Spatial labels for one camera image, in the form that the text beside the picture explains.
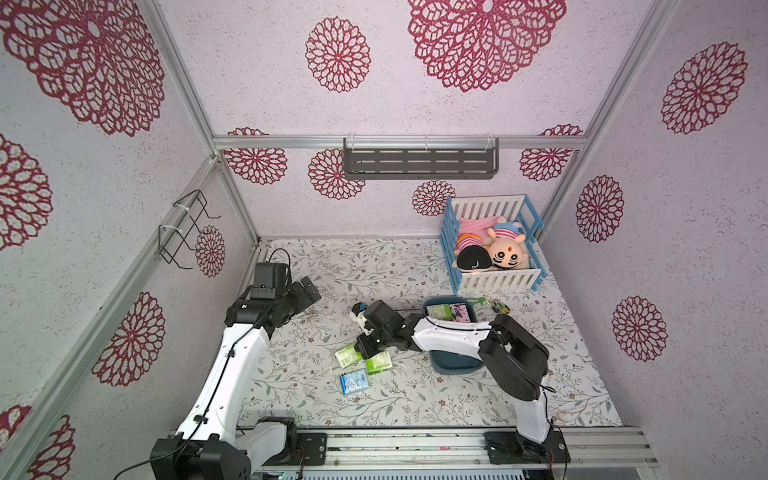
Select green tissue pack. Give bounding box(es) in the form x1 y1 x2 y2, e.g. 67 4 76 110
335 344 363 369
426 304 453 321
366 351 393 375

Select blue tissue pack bottom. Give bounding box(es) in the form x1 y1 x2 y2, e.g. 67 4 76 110
339 369 370 395

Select green tissue pack top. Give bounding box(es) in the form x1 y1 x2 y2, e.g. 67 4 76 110
426 304 453 321

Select pink kuromi pack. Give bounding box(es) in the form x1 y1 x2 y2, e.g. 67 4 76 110
449 303 473 323

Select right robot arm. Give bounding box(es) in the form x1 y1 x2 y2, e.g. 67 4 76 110
350 300 571 466

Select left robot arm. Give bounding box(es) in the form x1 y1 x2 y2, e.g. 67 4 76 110
148 262 321 479

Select teal storage box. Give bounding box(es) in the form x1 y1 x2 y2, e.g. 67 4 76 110
423 296 483 375

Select pink plush doll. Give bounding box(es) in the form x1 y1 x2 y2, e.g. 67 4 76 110
454 216 506 272

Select blue white toy crib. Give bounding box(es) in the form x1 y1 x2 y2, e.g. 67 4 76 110
440 195 547 297

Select green carabiner keychain figure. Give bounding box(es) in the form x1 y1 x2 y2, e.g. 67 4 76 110
467 297 511 321

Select black wire wall rack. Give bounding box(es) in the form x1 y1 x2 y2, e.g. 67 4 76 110
156 189 221 271

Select grey wall shelf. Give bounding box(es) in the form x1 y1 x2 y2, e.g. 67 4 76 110
342 137 499 180

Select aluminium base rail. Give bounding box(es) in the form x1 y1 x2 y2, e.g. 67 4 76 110
297 427 659 472

